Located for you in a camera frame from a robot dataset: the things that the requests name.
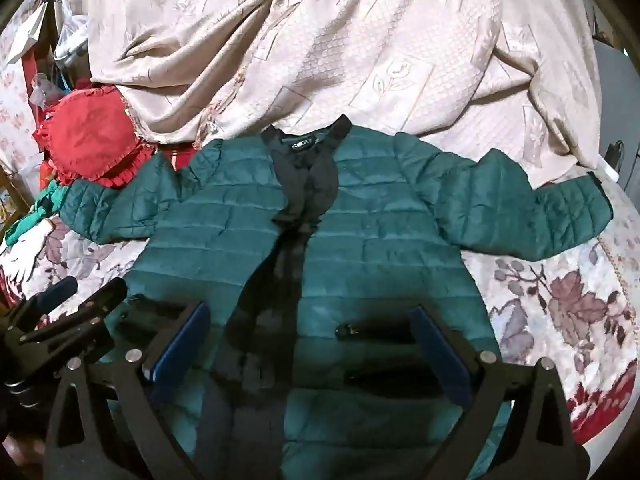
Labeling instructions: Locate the red blanket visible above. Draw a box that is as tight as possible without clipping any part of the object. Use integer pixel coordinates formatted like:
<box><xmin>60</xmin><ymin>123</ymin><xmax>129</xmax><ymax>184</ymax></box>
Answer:
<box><xmin>150</xmin><ymin>142</ymin><xmax>201</xmax><ymax>171</ymax></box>

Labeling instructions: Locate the green cloth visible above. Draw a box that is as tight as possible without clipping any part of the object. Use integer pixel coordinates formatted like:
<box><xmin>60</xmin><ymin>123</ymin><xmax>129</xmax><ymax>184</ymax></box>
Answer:
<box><xmin>4</xmin><ymin>180</ymin><xmax>76</xmax><ymax>243</ymax></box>

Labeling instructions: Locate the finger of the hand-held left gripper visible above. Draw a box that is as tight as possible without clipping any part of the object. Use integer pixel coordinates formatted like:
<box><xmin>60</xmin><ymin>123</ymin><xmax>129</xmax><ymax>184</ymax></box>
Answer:
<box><xmin>17</xmin><ymin>276</ymin><xmax>129</xmax><ymax>347</ymax></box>
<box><xmin>21</xmin><ymin>275</ymin><xmax>80</xmax><ymax>320</ymax></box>

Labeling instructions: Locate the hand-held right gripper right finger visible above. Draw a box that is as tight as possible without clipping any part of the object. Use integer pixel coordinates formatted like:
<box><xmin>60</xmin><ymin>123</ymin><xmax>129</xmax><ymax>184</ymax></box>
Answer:
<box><xmin>406</xmin><ymin>304</ymin><xmax>592</xmax><ymax>480</ymax></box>

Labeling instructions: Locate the red heart-shaped frilled pillow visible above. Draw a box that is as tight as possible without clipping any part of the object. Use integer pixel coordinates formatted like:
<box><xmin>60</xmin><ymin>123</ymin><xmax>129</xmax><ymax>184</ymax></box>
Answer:
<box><xmin>33</xmin><ymin>85</ymin><xmax>157</xmax><ymax>190</ymax></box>

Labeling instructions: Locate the white paper bag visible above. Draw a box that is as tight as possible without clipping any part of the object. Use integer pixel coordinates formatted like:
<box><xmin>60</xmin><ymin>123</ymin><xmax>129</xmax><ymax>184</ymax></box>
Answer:
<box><xmin>5</xmin><ymin>2</ymin><xmax>51</xmax><ymax>66</ymax></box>

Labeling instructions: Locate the grey cabinet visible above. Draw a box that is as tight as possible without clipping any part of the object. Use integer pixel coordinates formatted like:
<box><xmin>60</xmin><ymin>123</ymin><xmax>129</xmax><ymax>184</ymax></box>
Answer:
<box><xmin>594</xmin><ymin>40</ymin><xmax>640</xmax><ymax>187</ymax></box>

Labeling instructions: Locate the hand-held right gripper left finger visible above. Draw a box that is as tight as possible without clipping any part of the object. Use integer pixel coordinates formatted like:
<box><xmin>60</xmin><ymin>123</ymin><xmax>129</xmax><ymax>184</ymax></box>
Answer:
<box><xmin>45</xmin><ymin>301</ymin><xmax>212</xmax><ymax>480</ymax></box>

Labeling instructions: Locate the green quilted jacket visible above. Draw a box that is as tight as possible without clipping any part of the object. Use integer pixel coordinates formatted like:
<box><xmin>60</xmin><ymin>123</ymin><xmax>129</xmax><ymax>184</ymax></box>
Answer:
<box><xmin>59</xmin><ymin>114</ymin><xmax>615</xmax><ymax>480</ymax></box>

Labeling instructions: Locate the beige patterned blanket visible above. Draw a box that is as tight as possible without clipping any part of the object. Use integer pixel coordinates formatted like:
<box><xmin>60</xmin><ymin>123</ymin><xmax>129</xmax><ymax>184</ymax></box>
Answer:
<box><xmin>52</xmin><ymin>0</ymin><xmax>608</xmax><ymax>171</ymax></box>

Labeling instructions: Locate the floral leaf-print bed sheet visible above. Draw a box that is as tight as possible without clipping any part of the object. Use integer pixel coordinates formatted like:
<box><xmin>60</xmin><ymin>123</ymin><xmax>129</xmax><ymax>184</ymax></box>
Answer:
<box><xmin>0</xmin><ymin>180</ymin><xmax>640</xmax><ymax>461</ymax></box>

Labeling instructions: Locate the clear plastic bag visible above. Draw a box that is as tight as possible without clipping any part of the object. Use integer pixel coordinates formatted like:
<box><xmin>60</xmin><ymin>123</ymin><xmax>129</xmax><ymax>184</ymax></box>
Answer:
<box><xmin>52</xmin><ymin>0</ymin><xmax>93</xmax><ymax>73</ymax></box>

